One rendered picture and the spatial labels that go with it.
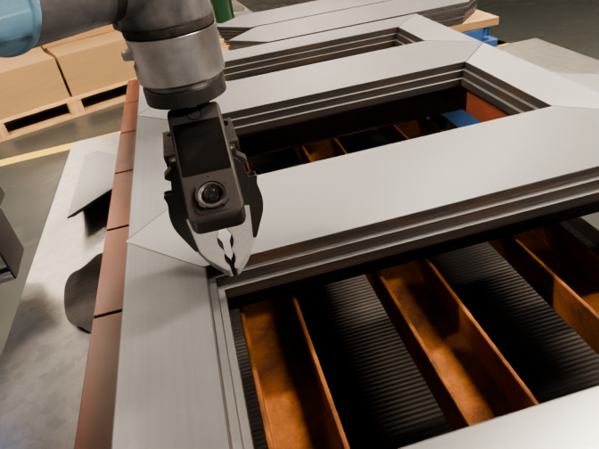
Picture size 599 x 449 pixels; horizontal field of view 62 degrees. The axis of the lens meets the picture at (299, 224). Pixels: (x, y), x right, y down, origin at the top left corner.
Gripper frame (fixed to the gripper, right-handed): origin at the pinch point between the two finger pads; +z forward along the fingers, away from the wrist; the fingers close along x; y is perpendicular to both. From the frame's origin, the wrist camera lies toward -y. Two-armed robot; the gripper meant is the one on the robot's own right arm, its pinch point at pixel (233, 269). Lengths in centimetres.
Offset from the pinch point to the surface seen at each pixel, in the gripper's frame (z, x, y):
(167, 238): 0.8, 7.1, 10.3
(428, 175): 0.8, -27.2, 10.2
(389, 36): 3, -51, 80
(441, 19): 5, -72, 95
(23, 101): 66, 116, 320
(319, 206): 0.8, -12.1, 9.1
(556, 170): 0.8, -41.5, 4.1
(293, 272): 3.7, -6.5, 1.5
